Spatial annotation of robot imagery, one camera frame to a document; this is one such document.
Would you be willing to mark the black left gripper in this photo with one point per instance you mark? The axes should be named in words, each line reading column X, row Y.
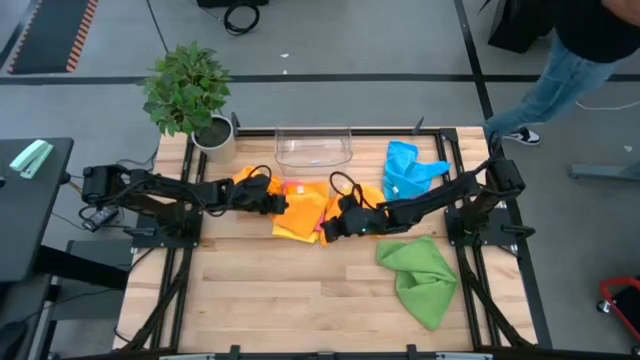
column 250, row 195

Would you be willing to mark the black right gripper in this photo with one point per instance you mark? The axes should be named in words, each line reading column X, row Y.
column 365, row 217

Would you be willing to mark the pink microfiber towel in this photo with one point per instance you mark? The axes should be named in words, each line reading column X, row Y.
column 320, row 222

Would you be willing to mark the orange microfiber towel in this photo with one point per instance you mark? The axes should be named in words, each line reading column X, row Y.
column 240, row 175
column 379, row 192
column 302, row 210

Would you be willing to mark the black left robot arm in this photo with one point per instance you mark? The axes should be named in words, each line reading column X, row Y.
column 165, row 185

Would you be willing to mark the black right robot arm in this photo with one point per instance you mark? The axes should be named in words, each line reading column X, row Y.
column 435, row 192

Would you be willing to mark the blue microfiber towel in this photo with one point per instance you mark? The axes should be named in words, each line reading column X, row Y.
column 405, row 172

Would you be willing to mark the green microfiber towel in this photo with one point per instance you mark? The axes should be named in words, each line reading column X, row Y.
column 425, row 280

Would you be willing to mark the clear plastic bin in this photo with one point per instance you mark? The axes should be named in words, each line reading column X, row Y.
column 312, row 150

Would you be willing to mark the green potted plant white pot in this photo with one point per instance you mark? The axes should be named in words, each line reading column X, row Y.
column 185, row 87

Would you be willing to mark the black desk base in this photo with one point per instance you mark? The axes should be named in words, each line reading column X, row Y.
column 85, row 265

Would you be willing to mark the black side desk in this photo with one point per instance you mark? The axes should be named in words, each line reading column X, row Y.
column 30, row 215

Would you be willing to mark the mint green stapler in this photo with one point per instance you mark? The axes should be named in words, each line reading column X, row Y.
column 31, row 158

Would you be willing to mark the grey metal table foot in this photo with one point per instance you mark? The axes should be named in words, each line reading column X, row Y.
column 600, row 171

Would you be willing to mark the person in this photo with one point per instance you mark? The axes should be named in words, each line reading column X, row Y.
column 565, row 80

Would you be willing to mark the black cabinet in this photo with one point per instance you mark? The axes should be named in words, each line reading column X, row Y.
column 520, row 25

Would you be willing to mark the black orange-edged floor mat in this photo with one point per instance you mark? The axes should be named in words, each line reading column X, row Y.
column 50, row 35

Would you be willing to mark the red cart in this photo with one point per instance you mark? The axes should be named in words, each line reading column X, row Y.
column 620, row 287

